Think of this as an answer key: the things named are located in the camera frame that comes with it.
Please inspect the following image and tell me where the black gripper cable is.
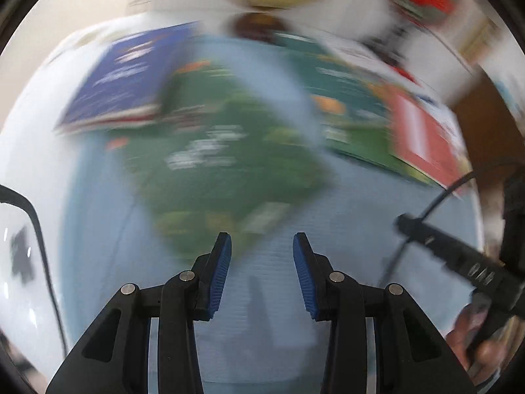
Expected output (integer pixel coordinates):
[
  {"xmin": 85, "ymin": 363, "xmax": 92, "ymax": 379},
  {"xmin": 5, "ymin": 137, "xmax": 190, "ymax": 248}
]
[
  {"xmin": 378, "ymin": 160, "xmax": 517, "ymax": 290},
  {"xmin": 0, "ymin": 184, "xmax": 70, "ymax": 360}
]

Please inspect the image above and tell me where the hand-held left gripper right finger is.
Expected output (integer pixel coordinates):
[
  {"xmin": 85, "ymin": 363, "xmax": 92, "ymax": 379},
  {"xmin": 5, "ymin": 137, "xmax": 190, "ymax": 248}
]
[{"xmin": 293, "ymin": 232, "xmax": 477, "ymax": 394}]

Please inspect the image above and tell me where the brown wooden cabinet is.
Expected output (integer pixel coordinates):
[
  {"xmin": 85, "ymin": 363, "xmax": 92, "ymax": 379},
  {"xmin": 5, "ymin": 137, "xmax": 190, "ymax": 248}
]
[{"xmin": 451, "ymin": 74, "xmax": 525, "ymax": 198}]

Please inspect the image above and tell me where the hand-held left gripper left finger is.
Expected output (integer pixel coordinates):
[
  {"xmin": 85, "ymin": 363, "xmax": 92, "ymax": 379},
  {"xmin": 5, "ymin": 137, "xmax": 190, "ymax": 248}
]
[{"xmin": 46, "ymin": 232, "xmax": 233, "ymax": 394}]

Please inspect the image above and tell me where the person's right hand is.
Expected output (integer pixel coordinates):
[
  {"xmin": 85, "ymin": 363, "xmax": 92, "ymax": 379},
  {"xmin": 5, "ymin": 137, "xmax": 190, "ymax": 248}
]
[{"xmin": 446, "ymin": 295, "xmax": 514, "ymax": 375}]

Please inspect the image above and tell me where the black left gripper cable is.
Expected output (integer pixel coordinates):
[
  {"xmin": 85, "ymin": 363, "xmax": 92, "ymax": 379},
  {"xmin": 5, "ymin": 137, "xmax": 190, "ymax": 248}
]
[{"xmin": 0, "ymin": 184, "xmax": 70, "ymax": 360}]

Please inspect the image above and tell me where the red and white book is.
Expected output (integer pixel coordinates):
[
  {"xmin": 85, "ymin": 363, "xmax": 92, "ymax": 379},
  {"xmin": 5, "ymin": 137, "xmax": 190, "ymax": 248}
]
[{"xmin": 388, "ymin": 88, "xmax": 472, "ymax": 191}]

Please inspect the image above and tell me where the green leafy insect book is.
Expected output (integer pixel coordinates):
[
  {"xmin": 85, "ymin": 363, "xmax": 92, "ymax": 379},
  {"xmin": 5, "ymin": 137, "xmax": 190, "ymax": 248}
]
[{"xmin": 109, "ymin": 59, "xmax": 333, "ymax": 259}]

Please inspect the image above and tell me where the blue book with bird print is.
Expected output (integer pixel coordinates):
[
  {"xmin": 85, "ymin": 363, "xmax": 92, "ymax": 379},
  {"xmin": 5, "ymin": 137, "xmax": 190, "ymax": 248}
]
[{"xmin": 55, "ymin": 22, "xmax": 201, "ymax": 128}]

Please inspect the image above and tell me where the light blue textured mat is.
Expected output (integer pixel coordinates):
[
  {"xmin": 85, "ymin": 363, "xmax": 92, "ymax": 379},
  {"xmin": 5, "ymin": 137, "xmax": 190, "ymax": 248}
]
[{"xmin": 66, "ymin": 35, "xmax": 485, "ymax": 386}]

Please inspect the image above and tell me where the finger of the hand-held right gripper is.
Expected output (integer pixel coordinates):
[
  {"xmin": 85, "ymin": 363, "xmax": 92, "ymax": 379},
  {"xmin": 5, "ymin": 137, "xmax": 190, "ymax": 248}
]
[{"xmin": 395, "ymin": 212, "xmax": 467, "ymax": 274}]

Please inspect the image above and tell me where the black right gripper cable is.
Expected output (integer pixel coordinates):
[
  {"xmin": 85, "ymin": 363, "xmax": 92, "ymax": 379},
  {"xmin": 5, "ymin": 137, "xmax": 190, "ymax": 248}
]
[{"xmin": 378, "ymin": 160, "xmax": 517, "ymax": 290}]

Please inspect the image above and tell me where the dark teal book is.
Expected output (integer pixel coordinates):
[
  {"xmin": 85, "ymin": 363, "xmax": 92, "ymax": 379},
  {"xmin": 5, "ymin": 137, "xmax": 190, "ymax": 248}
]
[{"xmin": 271, "ymin": 33, "xmax": 415, "ymax": 177}]

